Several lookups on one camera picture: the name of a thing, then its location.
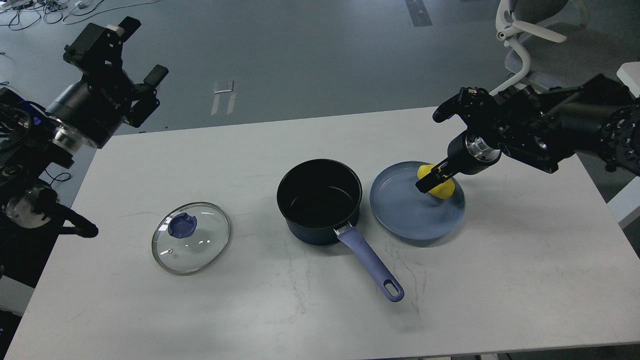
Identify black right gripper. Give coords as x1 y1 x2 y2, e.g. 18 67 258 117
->
414 130 502 194

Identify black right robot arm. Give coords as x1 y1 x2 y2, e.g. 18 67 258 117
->
415 74 640 193

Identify white tape strips on floor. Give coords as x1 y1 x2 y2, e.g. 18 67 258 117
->
209 79 237 116

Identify glass lid purple knob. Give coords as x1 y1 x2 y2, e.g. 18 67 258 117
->
150 202 232 276

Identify cable bundle on floor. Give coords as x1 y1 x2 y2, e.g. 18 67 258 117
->
0 0 163 32

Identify yellow potato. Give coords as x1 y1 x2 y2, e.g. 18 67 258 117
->
417 164 457 199

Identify dark floor tape strip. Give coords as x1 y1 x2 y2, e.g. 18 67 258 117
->
405 0 434 28

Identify white grey office chair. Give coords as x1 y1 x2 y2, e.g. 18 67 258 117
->
492 0 640 95

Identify black cable on floor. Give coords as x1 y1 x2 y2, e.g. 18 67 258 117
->
42 170 73 185

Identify dark blue saucepan purple handle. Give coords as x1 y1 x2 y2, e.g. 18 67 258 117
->
276 158 405 303

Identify blue round plate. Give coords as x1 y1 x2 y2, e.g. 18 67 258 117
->
369 161 466 243

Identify white side table corner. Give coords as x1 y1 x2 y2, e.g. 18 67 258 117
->
615 61 640 98

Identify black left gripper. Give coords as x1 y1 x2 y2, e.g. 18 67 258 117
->
45 16 169 149

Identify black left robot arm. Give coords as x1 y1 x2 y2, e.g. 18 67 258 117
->
0 16 169 286

